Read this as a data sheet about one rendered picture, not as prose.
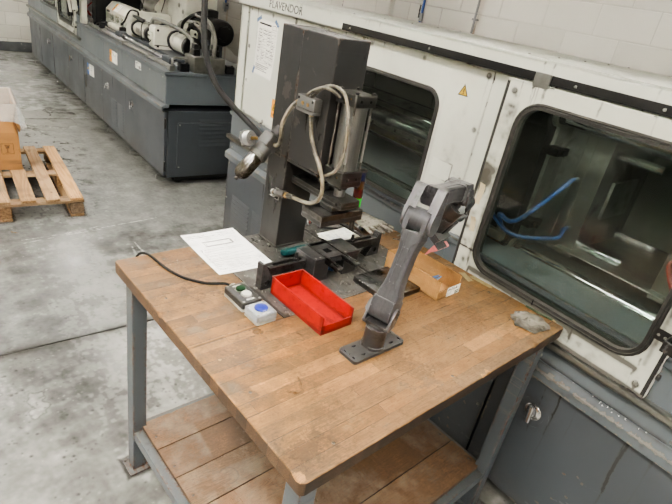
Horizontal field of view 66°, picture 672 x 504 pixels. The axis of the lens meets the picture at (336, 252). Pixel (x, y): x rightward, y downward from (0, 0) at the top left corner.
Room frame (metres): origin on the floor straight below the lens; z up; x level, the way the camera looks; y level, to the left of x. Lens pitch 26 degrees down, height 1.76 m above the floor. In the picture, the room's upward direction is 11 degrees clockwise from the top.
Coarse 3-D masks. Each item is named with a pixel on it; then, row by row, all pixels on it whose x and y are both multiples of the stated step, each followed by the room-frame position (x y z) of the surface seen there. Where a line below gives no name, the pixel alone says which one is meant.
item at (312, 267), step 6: (306, 258) 1.50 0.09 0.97; (336, 258) 1.54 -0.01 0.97; (354, 258) 1.61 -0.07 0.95; (306, 264) 1.50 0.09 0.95; (312, 264) 1.48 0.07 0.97; (318, 264) 1.48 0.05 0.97; (324, 264) 1.50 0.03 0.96; (342, 264) 1.57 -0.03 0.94; (348, 264) 1.59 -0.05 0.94; (306, 270) 1.50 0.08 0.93; (312, 270) 1.48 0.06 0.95; (318, 270) 1.49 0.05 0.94; (324, 270) 1.51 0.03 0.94; (342, 270) 1.57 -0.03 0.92; (348, 270) 1.59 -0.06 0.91; (354, 270) 1.61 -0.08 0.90; (318, 276) 1.49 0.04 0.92; (324, 276) 1.51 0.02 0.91
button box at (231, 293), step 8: (136, 256) 1.50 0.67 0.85; (152, 256) 1.44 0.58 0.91; (160, 264) 1.40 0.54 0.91; (192, 280) 1.34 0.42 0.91; (232, 288) 1.30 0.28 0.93; (248, 288) 1.32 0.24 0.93; (232, 296) 1.27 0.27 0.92; (240, 296) 1.27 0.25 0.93; (256, 296) 1.28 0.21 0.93; (240, 304) 1.24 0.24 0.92; (248, 304) 1.25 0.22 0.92
